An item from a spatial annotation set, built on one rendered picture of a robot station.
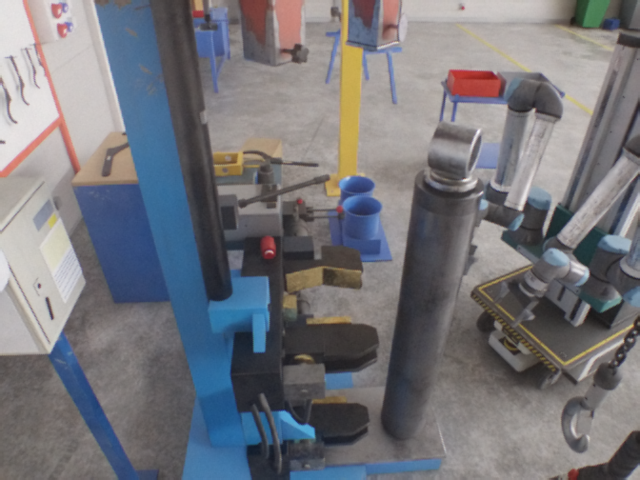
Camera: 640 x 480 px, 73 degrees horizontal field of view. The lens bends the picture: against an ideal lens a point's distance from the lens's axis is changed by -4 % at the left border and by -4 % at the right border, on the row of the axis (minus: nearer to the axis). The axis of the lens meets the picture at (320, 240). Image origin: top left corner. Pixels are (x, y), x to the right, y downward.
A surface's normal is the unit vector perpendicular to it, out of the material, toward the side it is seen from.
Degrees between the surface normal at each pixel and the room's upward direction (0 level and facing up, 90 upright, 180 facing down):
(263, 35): 90
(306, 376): 0
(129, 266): 90
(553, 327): 0
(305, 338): 0
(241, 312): 90
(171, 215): 90
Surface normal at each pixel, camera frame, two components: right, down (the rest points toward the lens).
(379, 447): 0.00, -0.81
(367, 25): -0.66, 0.44
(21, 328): 0.07, 0.59
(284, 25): 0.75, 0.39
